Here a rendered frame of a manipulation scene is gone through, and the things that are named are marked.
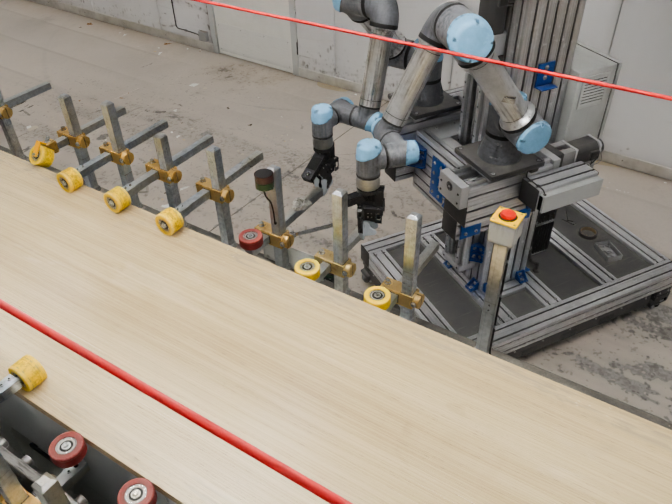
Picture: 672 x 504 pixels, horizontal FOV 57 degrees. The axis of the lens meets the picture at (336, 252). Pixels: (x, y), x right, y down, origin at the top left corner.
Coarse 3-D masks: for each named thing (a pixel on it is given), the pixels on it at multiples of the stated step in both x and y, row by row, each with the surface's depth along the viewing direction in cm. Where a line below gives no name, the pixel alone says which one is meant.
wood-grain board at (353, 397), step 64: (0, 192) 231; (64, 192) 231; (0, 256) 202; (64, 256) 202; (128, 256) 201; (192, 256) 200; (0, 320) 180; (64, 320) 179; (128, 320) 179; (192, 320) 178; (256, 320) 178; (320, 320) 177; (384, 320) 177; (64, 384) 161; (128, 384) 161; (192, 384) 160; (256, 384) 160; (320, 384) 160; (384, 384) 159; (448, 384) 159; (512, 384) 158; (128, 448) 146; (192, 448) 146; (320, 448) 145; (384, 448) 145; (448, 448) 145; (512, 448) 144; (576, 448) 144; (640, 448) 144
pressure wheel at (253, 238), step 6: (240, 234) 208; (246, 234) 208; (252, 234) 208; (258, 234) 208; (240, 240) 206; (246, 240) 205; (252, 240) 205; (258, 240) 205; (240, 246) 208; (246, 246) 205; (252, 246) 205; (258, 246) 207
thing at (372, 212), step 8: (360, 192) 194; (368, 192) 193; (376, 192) 194; (368, 200) 198; (376, 200) 196; (384, 200) 201; (360, 208) 198; (368, 208) 197; (376, 208) 197; (384, 208) 204; (368, 216) 200; (376, 216) 199
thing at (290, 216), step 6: (312, 192) 235; (318, 192) 235; (312, 198) 232; (318, 198) 236; (312, 204) 233; (294, 210) 226; (300, 210) 227; (288, 216) 223; (294, 216) 225; (288, 222) 223; (264, 234) 215; (264, 240) 213; (264, 246) 214; (246, 252) 211; (252, 252) 209; (258, 252) 212
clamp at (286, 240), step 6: (264, 222) 219; (258, 228) 216; (264, 228) 216; (270, 228) 216; (270, 234) 214; (282, 234) 213; (288, 234) 213; (270, 240) 216; (276, 240) 214; (282, 240) 213; (288, 240) 213; (276, 246) 216; (282, 246) 213; (288, 246) 214
